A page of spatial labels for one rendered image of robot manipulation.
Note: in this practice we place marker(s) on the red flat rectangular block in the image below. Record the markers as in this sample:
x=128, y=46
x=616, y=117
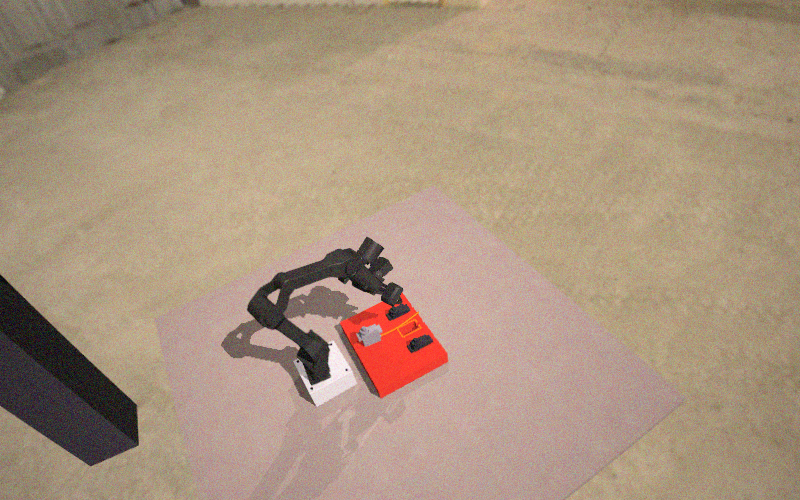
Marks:
x=401, y=356

